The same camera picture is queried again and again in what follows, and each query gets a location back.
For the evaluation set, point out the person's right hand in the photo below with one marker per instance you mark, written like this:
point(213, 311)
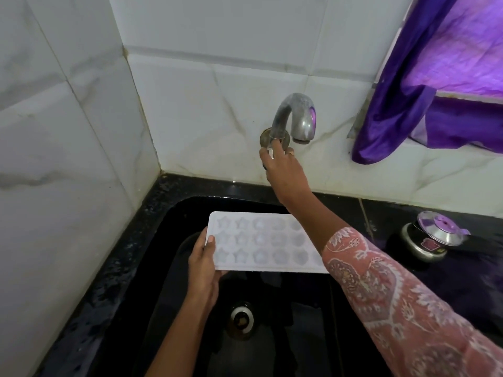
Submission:
point(287, 176)

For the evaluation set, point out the person's left hand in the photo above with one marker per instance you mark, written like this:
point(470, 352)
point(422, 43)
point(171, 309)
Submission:
point(202, 270)

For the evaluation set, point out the chrome wall tap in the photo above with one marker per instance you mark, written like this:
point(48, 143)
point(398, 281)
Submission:
point(298, 113)

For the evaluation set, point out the white ice tray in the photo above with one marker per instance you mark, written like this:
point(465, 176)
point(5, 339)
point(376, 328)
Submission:
point(267, 243)

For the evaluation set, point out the person's left forearm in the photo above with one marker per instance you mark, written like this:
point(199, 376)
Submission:
point(177, 341)

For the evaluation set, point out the person's right forearm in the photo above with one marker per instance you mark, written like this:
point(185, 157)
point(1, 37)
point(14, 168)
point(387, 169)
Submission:
point(314, 219)

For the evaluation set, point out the steel sink drain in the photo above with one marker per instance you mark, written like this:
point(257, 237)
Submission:
point(241, 318)

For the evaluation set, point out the black sink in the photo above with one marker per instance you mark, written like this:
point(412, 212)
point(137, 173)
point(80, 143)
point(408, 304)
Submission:
point(306, 329)

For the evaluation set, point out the small steel pot with lid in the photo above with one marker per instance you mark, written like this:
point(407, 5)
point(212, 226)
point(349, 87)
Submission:
point(432, 239)

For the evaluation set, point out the pink floral sleeve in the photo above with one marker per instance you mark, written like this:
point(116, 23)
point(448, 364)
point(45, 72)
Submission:
point(393, 302)

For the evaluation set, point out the purple curtain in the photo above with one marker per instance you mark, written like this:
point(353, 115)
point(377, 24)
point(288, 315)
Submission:
point(452, 54)

